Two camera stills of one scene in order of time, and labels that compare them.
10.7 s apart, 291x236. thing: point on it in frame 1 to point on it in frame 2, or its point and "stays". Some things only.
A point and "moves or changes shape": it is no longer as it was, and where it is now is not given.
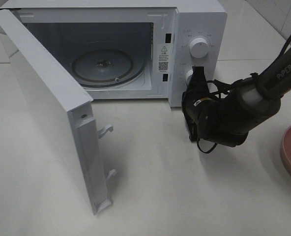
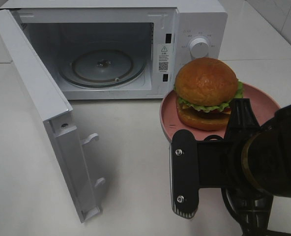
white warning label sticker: [164, 57] stays
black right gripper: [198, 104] to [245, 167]
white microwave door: [70, 110] moves or changes shape
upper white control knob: [198, 47] stays
